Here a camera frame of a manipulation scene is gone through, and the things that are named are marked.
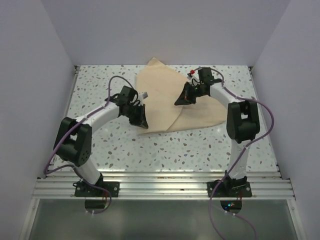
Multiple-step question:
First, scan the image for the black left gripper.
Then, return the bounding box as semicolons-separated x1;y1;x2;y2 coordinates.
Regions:
123;102;149;128

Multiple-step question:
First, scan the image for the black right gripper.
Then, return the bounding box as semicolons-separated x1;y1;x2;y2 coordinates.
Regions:
175;81;207;106

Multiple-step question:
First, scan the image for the beige cloth drape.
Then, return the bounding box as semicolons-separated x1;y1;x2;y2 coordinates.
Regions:
135;57;227;135

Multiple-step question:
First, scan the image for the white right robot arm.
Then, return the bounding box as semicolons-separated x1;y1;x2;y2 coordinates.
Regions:
174;67;260;197

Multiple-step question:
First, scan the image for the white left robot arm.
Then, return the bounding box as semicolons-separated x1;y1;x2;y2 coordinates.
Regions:
53;86;149;197

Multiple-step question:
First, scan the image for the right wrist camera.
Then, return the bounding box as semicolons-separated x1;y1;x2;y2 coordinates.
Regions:
187;70;199;82

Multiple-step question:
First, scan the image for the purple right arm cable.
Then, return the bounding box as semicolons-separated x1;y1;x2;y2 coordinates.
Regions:
196;66;276;240

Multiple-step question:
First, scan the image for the aluminium rail frame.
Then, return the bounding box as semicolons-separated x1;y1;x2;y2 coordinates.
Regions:
18;65;308;240

